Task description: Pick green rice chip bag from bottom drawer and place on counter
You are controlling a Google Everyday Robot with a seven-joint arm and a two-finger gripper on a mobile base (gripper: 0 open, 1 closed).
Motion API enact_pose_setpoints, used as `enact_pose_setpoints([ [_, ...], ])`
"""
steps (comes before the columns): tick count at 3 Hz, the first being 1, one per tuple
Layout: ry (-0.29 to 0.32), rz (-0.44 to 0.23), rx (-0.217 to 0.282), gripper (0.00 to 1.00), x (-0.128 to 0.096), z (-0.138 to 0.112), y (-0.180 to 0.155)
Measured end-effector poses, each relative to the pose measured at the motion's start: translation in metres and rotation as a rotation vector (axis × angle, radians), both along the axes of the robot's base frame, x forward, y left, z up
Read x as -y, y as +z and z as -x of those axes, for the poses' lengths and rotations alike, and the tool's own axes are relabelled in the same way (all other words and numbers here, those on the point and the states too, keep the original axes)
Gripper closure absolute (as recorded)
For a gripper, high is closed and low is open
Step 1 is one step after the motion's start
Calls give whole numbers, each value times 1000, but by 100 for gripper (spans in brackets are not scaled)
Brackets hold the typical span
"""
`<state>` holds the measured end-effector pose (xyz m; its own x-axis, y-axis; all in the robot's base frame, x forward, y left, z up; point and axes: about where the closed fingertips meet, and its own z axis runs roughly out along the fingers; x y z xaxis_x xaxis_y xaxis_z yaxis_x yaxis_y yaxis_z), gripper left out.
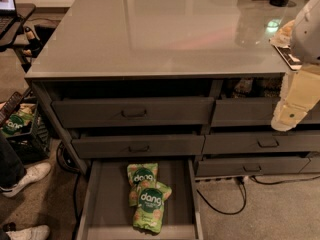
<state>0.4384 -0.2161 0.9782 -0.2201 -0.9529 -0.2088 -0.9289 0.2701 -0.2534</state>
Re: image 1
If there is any green dang chip bag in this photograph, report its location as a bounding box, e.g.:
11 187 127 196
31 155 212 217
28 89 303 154
133 180 172 234
127 163 158 207

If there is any dark trouser leg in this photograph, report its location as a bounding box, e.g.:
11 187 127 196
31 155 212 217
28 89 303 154
0 134 26 189

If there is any green dang chip bag front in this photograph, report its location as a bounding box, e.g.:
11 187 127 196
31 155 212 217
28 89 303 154
133 180 172 234

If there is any white shoe lower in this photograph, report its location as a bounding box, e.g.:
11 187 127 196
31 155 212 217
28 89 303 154
7 225 50 240

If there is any middle left drawer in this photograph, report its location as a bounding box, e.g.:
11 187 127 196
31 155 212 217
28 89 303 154
72 134 204 159

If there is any black cable left of cabinet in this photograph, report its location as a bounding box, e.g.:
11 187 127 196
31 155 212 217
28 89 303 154
55 142 83 225

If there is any white shoe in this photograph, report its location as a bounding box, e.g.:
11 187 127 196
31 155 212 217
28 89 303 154
0 162 51 198
7 225 50 240

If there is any black crate with snacks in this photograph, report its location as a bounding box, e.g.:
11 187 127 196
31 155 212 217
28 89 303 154
1 98 51 164

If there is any bottom right drawer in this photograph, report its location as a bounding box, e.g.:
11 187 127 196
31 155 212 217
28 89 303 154
196 157 309 177

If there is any open bottom left drawer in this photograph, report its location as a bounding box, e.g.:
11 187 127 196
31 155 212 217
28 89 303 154
76 160 204 240

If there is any grey drawer cabinet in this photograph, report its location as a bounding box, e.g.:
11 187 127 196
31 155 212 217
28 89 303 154
26 0 319 177

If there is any green dang bag in crate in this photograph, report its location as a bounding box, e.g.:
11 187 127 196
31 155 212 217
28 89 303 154
1 114 31 137

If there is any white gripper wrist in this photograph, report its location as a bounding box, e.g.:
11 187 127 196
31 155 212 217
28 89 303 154
271 64 320 132

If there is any top left drawer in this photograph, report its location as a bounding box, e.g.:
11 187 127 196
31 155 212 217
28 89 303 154
52 96 213 128

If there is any black power cable on floor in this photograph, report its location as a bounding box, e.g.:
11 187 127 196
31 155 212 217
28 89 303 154
196 174 320 216

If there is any green dang chip bag rear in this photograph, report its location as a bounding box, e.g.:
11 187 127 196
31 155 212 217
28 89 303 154
127 163 158 207

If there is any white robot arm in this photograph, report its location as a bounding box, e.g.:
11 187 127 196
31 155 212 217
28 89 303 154
271 0 320 132

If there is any middle right drawer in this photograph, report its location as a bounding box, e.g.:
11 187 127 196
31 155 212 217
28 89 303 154
203 131 320 154

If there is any top right drawer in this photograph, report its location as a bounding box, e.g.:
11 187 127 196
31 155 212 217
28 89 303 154
211 97 320 128

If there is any white shoe upper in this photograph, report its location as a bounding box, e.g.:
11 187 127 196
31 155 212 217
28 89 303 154
0 162 51 198

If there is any laptop on side desk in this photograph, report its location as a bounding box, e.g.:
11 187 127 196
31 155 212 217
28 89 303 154
0 0 17 38

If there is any black white fiducial marker board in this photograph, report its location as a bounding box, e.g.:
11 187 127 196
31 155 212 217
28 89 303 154
275 46 302 71

